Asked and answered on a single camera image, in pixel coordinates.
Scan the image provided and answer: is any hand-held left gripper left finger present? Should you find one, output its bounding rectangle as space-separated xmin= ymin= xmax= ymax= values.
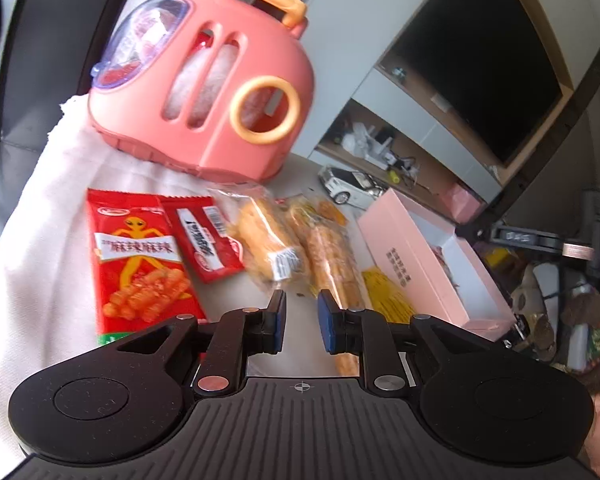
xmin=115 ymin=289 xmax=287 ymax=395

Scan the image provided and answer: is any clear bread packet white label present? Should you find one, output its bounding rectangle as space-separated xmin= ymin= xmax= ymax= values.
xmin=207 ymin=186 xmax=313 ymax=293

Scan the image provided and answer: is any long clear bread packet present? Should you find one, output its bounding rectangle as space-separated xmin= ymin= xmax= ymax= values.
xmin=285 ymin=200 xmax=368 ymax=376

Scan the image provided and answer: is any pink cardboard box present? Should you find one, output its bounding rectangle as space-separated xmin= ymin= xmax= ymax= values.
xmin=356 ymin=187 xmax=518 ymax=343

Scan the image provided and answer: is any white toy car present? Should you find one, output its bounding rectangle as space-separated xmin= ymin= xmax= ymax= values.
xmin=318 ymin=165 xmax=388 ymax=211

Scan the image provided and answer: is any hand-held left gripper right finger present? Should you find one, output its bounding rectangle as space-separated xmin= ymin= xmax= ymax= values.
xmin=317 ymin=289 xmax=486 ymax=395

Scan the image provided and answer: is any white small appliance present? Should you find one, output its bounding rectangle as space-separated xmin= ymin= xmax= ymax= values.
xmin=341 ymin=122 xmax=396 ymax=161

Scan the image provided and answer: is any black television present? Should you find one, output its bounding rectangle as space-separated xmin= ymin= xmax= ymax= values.
xmin=387 ymin=0 xmax=576 ymax=166

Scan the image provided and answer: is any white cloth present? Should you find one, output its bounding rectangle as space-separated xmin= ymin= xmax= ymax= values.
xmin=0 ymin=94 xmax=281 ymax=356

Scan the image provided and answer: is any black metal stand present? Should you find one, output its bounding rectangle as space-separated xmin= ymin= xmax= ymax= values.
xmin=490 ymin=190 xmax=600 ymax=281

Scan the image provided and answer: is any brown plush toy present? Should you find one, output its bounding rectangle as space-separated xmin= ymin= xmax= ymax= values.
xmin=560 ymin=292 xmax=600 ymax=371

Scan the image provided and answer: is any large red snack packet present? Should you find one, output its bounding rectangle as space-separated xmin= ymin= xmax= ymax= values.
xmin=86 ymin=188 xmax=208 ymax=346

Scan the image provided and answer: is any yellow snack packet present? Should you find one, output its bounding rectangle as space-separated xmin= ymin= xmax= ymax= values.
xmin=362 ymin=267 xmax=416 ymax=323

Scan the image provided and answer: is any small red snack packet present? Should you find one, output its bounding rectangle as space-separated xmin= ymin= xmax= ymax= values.
xmin=160 ymin=195 xmax=246 ymax=284

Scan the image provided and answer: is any white television cabinet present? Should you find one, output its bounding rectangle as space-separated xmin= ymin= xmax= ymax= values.
xmin=295 ymin=0 xmax=600 ymax=226

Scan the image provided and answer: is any pink toy carrier case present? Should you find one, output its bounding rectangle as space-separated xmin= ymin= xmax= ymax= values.
xmin=87 ymin=0 xmax=315 ymax=184

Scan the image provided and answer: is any small pink box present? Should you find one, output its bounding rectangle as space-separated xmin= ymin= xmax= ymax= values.
xmin=440 ymin=180 xmax=483 ymax=223

